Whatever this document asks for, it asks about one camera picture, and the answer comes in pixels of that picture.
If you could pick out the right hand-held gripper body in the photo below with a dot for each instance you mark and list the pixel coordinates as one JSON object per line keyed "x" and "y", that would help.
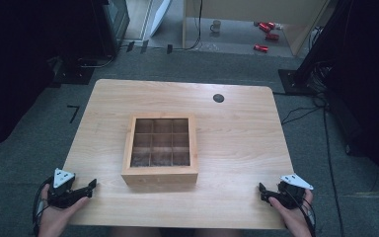
{"x": 292, "y": 192}

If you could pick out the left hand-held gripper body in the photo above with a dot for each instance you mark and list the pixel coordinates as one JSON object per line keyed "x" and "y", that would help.
{"x": 60, "y": 191}

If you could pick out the person's right hand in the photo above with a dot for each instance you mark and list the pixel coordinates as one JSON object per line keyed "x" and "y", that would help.
{"x": 292, "y": 219}

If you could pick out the person's left hand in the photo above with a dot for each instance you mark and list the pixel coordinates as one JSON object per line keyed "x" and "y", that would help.
{"x": 56, "y": 217}

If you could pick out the black tape corner mark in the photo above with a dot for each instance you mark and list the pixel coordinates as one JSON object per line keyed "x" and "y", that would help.
{"x": 74, "y": 112}

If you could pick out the wooden box with compartments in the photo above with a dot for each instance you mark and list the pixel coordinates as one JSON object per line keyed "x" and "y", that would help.
{"x": 160, "y": 149}

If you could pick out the black round table grommet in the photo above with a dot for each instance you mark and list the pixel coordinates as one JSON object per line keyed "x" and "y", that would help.
{"x": 218, "y": 98}

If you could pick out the black floor plate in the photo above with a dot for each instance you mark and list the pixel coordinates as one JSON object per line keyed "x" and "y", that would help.
{"x": 74, "y": 74}

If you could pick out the black stand with base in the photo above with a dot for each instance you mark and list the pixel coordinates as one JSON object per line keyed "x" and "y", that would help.
{"x": 309, "y": 69}

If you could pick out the red can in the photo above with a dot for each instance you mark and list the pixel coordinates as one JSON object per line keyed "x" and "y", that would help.
{"x": 265, "y": 27}
{"x": 271, "y": 37}
{"x": 261, "y": 48}

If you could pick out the black tape strip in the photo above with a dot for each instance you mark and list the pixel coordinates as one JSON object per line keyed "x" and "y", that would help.
{"x": 144, "y": 46}
{"x": 169, "y": 48}
{"x": 130, "y": 46}

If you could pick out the grey mug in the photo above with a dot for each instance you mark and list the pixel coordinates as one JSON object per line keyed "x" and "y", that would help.
{"x": 215, "y": 26}

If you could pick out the white board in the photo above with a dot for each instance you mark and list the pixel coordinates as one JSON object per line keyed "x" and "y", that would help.
{"x": 160, "y": 15}

